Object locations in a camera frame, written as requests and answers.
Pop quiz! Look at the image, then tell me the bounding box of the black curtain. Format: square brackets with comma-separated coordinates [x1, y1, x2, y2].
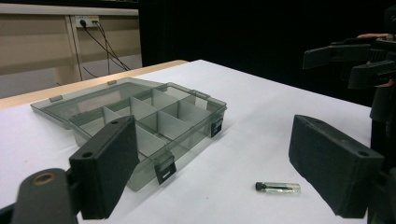
[137, 0, 396, 107]

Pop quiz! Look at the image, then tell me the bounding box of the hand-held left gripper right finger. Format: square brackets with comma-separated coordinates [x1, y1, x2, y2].
[288, 114, 386, 219]

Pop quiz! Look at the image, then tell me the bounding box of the thin black cable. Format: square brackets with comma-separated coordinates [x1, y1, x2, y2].
[92, 20, 129, 77]

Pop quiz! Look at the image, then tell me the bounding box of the small glass vial black cap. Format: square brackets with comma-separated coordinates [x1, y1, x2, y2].
[255, 181, 302, 195]

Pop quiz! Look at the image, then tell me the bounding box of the black power cable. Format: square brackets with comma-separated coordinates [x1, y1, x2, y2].
[81, 24, 132, 72]

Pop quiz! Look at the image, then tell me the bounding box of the grey transparent plastic compartment box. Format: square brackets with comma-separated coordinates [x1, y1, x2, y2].
[30, 77, 228, 192]

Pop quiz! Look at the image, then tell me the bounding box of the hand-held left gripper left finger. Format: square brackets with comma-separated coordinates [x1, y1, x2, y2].
[68, 115, 140, 220]

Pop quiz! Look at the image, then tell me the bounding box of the white wall socket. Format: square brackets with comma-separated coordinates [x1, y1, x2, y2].
[74, 15, 101, 29]

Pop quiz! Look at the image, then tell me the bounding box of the beige wooden cabinet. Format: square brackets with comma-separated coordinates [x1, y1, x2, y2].
[0, 3, 144, 100]

